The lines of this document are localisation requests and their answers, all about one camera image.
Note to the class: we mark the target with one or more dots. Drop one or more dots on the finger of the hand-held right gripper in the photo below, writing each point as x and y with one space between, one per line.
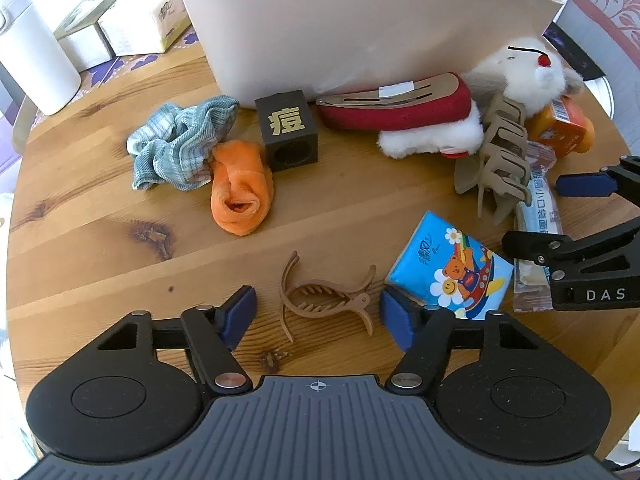
582 186
575 255

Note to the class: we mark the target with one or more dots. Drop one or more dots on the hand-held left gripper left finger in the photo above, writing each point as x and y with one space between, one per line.
235 317

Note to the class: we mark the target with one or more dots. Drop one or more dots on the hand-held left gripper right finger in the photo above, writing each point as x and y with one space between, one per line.
400 317

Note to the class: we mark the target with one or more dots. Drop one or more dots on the orange bottle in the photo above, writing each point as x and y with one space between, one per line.
565 130

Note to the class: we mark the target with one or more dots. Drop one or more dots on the brown hair claw clip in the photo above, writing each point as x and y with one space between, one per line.
330 300

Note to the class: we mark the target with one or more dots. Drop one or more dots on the blue tissue packet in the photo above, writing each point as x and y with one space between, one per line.
455 270

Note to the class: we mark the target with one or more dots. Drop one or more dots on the beige hair claw clip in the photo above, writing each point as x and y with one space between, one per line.
500 160

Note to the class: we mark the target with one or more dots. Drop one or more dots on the green scrunchie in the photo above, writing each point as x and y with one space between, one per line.
175 145

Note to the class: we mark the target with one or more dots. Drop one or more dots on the beige plastic storage bin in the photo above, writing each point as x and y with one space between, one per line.
350 35

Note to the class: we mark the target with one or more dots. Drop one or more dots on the clear snack packet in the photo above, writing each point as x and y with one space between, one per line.
537 210
541 157

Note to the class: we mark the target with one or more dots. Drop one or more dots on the small brown hair clip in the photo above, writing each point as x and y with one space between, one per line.
272 360

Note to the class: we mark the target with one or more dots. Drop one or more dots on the white ribbed roll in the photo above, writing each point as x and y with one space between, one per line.
602 95

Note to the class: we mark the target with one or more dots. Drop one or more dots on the wooden desk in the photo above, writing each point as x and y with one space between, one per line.
125 260

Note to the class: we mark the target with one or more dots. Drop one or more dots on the white plush toy red nose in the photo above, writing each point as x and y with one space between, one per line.
520 75

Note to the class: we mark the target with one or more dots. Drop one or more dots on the orange fleece cloth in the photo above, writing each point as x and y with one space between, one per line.
240 190

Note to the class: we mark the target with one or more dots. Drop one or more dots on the black mouse pad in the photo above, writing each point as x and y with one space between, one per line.
570 50

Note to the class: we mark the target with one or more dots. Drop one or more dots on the black wooden cube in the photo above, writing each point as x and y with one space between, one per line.
286 130

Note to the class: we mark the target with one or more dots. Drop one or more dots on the red plush hair clip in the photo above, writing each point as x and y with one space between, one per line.
400 115

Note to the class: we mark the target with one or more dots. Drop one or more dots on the wooden chair back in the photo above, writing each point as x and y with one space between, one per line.
21 125

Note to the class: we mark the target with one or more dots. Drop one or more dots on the white tissue pack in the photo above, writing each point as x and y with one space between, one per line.
145 22

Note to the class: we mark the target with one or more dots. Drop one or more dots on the white thermos bottle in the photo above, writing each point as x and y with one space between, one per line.
35 55

